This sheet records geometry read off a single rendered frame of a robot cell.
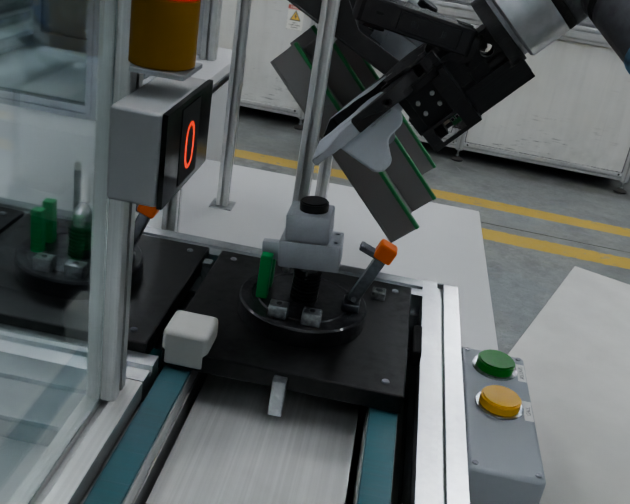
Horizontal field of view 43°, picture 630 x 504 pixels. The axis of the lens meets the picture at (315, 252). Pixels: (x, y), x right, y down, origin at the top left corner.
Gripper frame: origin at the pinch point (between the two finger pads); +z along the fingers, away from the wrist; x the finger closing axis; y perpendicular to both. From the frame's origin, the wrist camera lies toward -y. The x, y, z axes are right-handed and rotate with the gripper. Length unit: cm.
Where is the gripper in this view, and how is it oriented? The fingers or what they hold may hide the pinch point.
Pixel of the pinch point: (322, 138)
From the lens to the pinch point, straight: 80.1
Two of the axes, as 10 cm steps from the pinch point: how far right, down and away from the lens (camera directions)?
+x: 1.3, -4.0, 9.1
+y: 6.3, 7.4, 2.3
